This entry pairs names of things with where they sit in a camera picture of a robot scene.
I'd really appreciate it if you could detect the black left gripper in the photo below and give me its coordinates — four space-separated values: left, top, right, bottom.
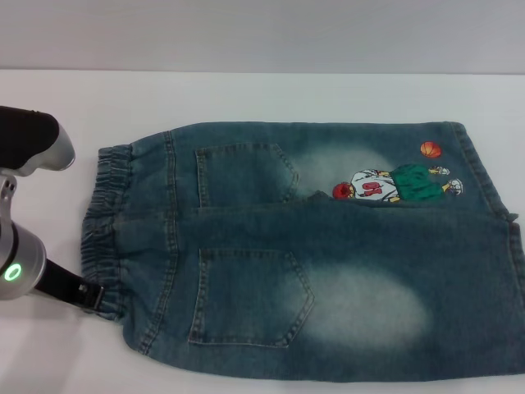
34 258 106 316

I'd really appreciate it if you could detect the blue denim shorts basketball print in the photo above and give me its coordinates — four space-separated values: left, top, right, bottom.
80 120 525 376

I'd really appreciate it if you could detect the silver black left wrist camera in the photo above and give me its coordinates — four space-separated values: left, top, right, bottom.
0 105 76 178

